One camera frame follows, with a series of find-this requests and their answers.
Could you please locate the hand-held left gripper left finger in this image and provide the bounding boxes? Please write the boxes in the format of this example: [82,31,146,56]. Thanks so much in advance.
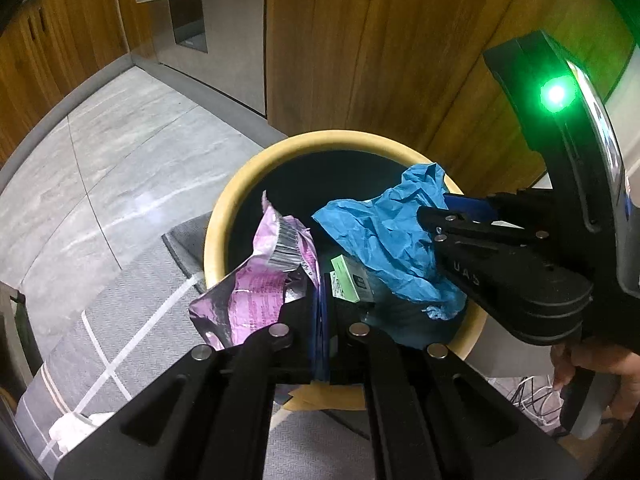
[52,280,331,480]

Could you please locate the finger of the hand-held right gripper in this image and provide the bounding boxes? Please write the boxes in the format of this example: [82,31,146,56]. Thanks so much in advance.
[417,205,551,263]
[442,191,551,233]

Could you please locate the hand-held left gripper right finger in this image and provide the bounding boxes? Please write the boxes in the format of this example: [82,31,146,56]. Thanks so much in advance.
[327,272,586,480]

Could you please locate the purple foil wrapper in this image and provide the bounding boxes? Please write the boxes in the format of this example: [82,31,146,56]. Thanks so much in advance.
[187,190,323,351]

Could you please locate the blue paper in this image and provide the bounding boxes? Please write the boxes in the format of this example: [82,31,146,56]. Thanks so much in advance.
[312,162,468,321]

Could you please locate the green cardboard box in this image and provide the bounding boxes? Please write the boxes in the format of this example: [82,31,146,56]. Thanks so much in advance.
[327,255,376,306]

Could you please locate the teal bin with yellow rim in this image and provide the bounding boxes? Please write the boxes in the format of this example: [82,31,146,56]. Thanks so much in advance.
[202,130,488,411]

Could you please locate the white tissue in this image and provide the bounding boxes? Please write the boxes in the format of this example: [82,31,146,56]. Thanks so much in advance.
[49,410,118,456]

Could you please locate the person's right hand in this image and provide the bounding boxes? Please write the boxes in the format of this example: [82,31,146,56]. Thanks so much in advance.
[550,337,640,423]

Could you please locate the tall wooden cabinet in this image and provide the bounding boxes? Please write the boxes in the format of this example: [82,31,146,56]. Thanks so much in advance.
[265,0,636,201]

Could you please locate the grey checked mat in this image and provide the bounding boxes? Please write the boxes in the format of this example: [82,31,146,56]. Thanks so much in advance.
[15,212,381,480]

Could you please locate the stainless steel oven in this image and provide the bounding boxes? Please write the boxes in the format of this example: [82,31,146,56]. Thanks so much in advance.
[112,0,268,118]

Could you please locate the wooden base cabinets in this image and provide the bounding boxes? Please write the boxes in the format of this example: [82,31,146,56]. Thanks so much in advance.
[0,0,131,166]

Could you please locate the white cable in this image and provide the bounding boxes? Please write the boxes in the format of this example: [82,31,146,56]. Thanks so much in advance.
[510,375,566,436]

